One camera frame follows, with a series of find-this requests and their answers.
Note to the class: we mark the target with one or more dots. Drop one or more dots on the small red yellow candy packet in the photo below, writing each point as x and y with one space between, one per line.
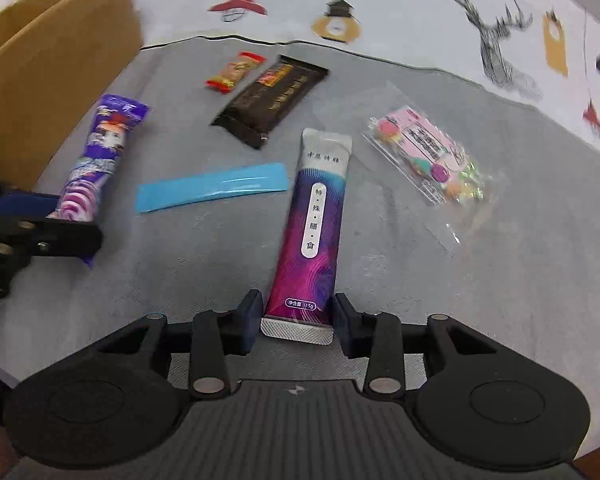
235 72

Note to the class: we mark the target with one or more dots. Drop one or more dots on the brown cardboard box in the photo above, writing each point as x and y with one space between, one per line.
55 60

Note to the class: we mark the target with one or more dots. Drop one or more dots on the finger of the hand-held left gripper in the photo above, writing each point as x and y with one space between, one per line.
22 204
65 240

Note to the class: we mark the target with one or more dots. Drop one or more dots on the blue plastic strip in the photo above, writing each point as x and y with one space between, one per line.
210 186

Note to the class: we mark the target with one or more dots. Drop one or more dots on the clear pink candy bag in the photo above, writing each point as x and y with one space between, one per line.
425 150

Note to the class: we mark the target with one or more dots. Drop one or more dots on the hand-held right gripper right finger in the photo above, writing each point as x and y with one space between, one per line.
344 327

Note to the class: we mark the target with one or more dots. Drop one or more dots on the purple silver stick packet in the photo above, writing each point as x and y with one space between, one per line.
310 230

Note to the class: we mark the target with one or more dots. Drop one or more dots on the dark brown snack packet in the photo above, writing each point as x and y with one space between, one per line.
267 102

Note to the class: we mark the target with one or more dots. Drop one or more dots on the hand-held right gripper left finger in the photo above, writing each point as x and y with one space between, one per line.
251 322

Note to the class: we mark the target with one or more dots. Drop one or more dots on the purple swirl snack packet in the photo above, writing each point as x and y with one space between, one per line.
100 155

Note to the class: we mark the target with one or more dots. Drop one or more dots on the white printed tablecloth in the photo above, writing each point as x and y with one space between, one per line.
405 20

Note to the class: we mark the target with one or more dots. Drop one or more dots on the grey felt mat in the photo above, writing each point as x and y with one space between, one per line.
180 260

